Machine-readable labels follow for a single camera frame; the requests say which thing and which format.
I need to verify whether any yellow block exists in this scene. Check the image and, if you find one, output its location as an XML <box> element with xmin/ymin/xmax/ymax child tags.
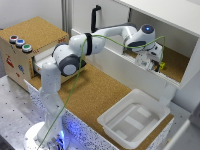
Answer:
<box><xmin>159</xmin><ymin>61</ymin><xmax>167</xmax><ymax>71</ymax></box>

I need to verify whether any black door handle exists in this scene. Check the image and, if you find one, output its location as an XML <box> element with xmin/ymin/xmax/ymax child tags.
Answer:
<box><xmin>90</xmin><ymin>4</ymin><xmax>103</xmax><ymax>35</ymax></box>

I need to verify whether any green button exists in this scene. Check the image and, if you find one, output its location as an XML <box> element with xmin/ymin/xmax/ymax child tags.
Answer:
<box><xmin>21</xmin><ymin>43</ymin><xmax>33</xmax><ymax>54</ymax></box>

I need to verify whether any wooden drawer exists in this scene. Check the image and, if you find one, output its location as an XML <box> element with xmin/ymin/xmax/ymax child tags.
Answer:
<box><xmin>32</xmin><ymin>54</ymin><xmax>88</xmax><ymax>81</ymax></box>

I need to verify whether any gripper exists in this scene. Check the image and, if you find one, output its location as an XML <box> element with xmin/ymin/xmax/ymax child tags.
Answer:
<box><xmin>134</xmin><ymin>43</ymin><xmax>165</xmax><ymax>72</ymax></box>

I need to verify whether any white cabinet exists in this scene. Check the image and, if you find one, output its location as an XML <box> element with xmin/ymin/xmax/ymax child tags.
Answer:
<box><xmin>70</xmin><ymin>0</ymin><xmax>200</xmax><ymax>109</ymax></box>

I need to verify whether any blue button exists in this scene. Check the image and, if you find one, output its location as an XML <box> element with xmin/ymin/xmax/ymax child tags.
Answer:
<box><xmin>15</xmin><ymin>38</ymin><xmax>26</xmax><ymax>49</ymax></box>

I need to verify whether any white sliding door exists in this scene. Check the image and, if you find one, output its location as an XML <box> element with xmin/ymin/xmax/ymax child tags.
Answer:
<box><xmin>71</xmin><ymin>0</ymin><xmax>132</xmax><ymax>57</ymax></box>

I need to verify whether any white plastic box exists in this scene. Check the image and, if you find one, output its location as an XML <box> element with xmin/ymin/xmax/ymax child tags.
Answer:
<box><xmin>96</xmin><ymin>88</ymin><xmax>172</xmax><ymax>150</ymax></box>

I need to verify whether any red button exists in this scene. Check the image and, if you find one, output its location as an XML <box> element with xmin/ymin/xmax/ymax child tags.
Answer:
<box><xmin>8</xmin><ymin>34</ymin><xmax>19</xmax><ymax>45</ymax></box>

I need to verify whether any green cable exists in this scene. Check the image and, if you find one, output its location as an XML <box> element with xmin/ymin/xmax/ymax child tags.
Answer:
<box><xmin>35</xmin><ymin>33</ymin><xmax>167</xmax><ymax>150</ymax></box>

